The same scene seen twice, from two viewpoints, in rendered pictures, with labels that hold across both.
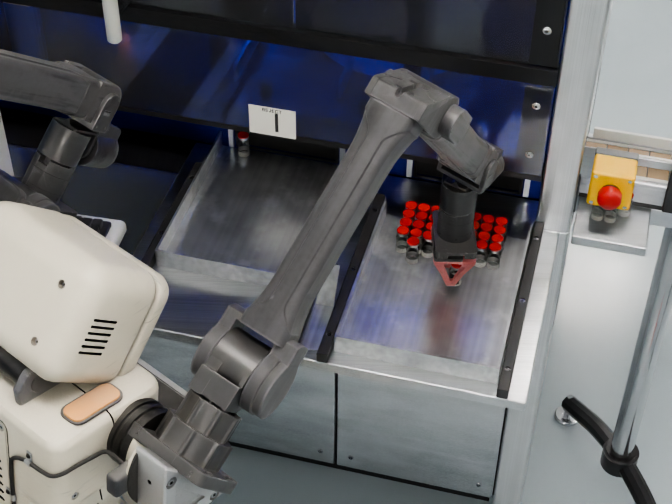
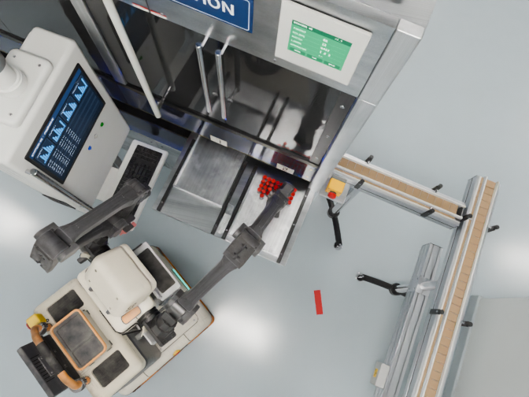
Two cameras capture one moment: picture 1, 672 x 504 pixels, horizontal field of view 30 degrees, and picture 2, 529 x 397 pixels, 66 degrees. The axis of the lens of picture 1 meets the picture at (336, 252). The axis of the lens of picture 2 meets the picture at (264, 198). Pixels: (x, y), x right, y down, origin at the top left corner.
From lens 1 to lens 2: 1.15 m
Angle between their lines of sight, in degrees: 32
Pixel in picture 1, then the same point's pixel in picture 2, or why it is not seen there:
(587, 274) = not seen: hidden behind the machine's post
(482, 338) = (277, 236)
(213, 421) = (167, 328)
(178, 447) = (156, 334)
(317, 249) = (202, 291)
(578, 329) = not seen: hidden behind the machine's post
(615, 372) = not seen: hidden behind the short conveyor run
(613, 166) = (335, 185)
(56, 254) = (115, 288)
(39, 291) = (110, 296)
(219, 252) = (196, 183)
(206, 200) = (194, 157)
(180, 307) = (179, 207)
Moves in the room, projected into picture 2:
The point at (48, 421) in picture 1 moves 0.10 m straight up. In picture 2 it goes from (116, 322) to (108, 323)
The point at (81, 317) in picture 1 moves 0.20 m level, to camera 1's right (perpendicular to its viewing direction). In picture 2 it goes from (123, 308) to (181, 317)
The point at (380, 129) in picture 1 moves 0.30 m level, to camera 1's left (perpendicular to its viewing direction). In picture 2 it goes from (226, 266) to (135, 251)
